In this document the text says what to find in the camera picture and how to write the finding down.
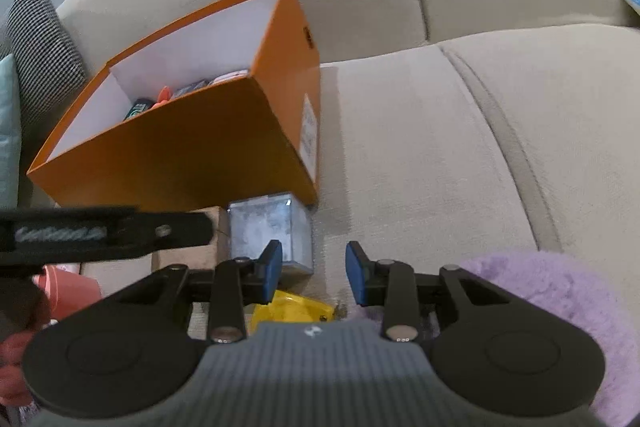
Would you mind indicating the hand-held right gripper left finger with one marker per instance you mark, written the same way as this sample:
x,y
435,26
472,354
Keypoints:
x,y
272,269

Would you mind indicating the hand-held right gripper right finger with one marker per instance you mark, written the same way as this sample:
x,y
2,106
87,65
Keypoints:
x,y
357,272

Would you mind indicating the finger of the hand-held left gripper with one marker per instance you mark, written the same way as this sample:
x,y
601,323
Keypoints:
x,y
125,232

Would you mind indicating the yellow plastic case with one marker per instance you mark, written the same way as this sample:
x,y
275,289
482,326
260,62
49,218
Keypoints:
x,y
295,307

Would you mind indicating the clear plastic cube box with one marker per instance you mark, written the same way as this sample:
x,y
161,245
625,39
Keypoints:
x,y
270,222

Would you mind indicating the pink cup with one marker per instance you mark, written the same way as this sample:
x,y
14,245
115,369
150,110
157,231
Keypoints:
x,y
70,289

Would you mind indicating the small brown cardboard box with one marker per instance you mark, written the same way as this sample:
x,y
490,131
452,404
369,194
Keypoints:
x,y
200,254

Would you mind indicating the orange cardboard box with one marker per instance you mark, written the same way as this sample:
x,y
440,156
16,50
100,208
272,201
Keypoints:
x,y
175,157

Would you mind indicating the dark blue tube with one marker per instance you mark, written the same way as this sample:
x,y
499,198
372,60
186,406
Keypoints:
x,y
137,109

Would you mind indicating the pink pump bottle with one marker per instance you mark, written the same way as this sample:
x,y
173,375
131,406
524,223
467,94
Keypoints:
x,y
162,97

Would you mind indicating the blue packet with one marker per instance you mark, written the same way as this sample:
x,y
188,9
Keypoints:
x,y
192,88

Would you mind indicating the plaid pouch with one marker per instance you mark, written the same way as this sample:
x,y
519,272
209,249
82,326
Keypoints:
x,y
230,77

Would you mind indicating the person's left hand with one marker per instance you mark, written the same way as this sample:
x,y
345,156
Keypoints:
x,y
12,372

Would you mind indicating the light blue pillow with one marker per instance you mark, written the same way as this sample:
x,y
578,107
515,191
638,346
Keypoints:
x,y
7,132

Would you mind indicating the beige sofa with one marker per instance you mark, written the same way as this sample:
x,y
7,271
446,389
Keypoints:
x,y
425,132

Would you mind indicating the purple fluffy blanket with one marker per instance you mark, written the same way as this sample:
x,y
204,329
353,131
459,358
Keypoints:
x,y
550,287

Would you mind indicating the black white houndstooth pillow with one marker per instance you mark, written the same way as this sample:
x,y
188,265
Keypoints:
x,y
40,57

